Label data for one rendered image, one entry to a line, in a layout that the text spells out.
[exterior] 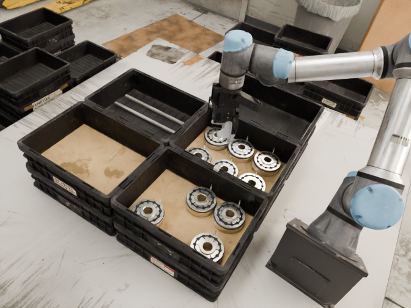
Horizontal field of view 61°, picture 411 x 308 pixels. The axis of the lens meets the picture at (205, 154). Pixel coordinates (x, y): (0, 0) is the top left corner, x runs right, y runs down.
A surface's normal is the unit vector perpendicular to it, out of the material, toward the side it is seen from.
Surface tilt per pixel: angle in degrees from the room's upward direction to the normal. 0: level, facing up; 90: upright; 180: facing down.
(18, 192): 0
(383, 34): 78
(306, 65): 43
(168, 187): 0
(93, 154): 0
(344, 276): 90
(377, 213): 55
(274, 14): 90
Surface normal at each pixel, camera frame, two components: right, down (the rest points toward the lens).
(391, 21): -0.48, 0.43
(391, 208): -0.20, 0.14
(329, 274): -0.59, 0.53
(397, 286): 0.11, -0.69
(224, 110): 0.26, 0.67
